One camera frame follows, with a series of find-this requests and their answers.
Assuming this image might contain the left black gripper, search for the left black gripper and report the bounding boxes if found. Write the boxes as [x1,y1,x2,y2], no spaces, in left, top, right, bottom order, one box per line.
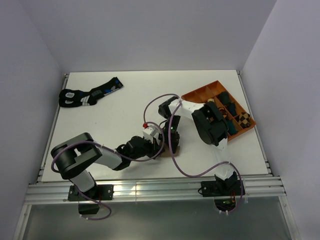
[130,135,165,161]

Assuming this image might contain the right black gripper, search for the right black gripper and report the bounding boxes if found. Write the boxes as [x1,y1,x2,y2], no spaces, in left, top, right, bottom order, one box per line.
[158,115,181,154]

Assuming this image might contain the brown sock red stripes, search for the brown sock red stripes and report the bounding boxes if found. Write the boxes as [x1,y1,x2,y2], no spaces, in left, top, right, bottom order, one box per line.
[160,145,180,158]

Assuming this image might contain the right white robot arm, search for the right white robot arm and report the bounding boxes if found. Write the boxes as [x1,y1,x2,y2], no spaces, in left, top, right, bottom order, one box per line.
[158,96,238,195]

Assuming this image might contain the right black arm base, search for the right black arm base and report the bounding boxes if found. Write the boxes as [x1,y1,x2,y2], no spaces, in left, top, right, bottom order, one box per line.
[197,171,246,215]

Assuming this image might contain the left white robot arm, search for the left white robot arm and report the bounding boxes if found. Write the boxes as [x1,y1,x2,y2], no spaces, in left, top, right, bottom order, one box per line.
[50,132,165,200]

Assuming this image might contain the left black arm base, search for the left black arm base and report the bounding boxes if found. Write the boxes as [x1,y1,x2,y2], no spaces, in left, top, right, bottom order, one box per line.
[67,184,114,221]

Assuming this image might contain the red black rolled sock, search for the red black rolled sock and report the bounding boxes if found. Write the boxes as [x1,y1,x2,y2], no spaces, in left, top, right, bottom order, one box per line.
[218,107,228,119]

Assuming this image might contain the orange compartment tray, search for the orange compartment tray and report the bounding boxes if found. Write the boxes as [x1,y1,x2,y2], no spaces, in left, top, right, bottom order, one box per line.
[181,80,256,141]

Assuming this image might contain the dark green rolled sock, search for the dark green rolled sock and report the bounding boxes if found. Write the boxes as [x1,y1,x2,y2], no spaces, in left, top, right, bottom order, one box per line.
[217,91,231,106]

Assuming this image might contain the dark teal rolled sock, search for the dark teal rolled sock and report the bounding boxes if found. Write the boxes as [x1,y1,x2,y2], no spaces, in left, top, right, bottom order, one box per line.
[227,103,237,117]

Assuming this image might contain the brown checkered rolled sock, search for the brown checkered rolled sock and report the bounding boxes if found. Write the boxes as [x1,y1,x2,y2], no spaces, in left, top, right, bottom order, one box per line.
[237,112,251,129]

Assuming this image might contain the black blue patterned sock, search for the black blue patterned sock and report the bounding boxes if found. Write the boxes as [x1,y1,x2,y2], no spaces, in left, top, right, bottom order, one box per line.
[58,77,124,108]

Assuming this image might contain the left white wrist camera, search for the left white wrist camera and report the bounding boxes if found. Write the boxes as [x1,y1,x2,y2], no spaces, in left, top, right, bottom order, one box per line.
[142,122,162,142]

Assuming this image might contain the aluminium table rail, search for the aluminium table rail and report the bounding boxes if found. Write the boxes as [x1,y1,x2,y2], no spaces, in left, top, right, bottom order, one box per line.
[23,175,287,205]

